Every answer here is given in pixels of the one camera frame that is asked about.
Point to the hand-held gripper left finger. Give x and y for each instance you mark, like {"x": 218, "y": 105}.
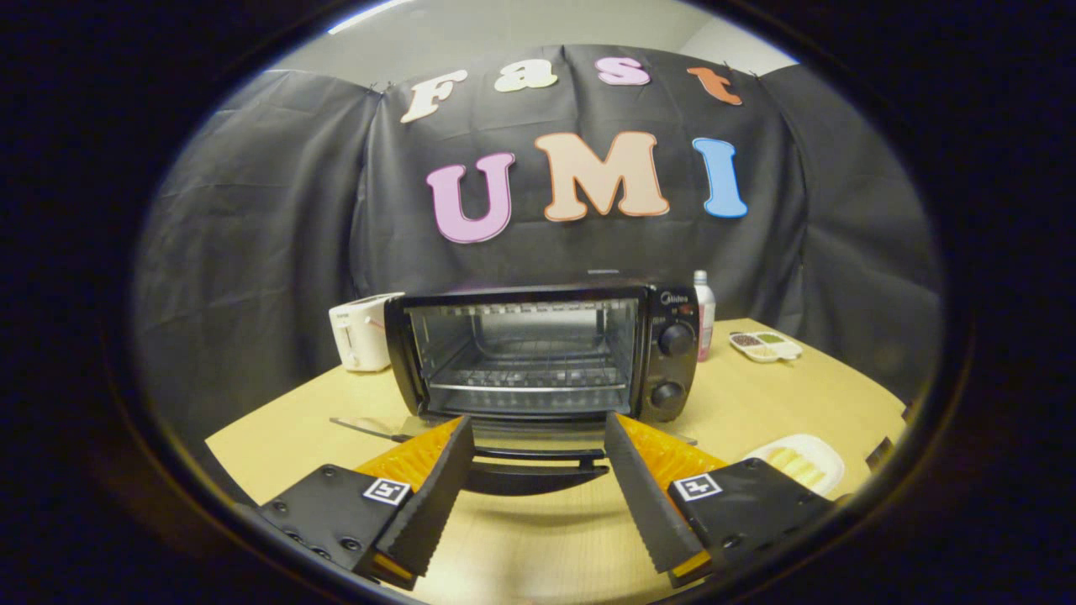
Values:
{"x": 430, "y": 508}

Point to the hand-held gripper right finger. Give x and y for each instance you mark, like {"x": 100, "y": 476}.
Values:
{"x": 643, "y": 504}

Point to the yellow food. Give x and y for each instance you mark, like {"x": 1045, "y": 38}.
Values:
{"x": 799, "y": 464}

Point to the black toaster oven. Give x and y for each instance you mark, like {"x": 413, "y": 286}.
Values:
{"x": 546, "y": 357}

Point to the white pop-up toaster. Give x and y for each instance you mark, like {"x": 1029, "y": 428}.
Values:
{"x": 360, "y": 333}

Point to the white bottle with pink label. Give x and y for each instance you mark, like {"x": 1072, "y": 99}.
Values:
{"x": 705, "y": 315}

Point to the white divided condiment dish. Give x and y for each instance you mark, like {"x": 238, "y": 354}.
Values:
{"x": 765, "y": 344}

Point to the black backdrop cloth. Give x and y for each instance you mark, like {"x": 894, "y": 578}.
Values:
{"x": 277, "y": 252}

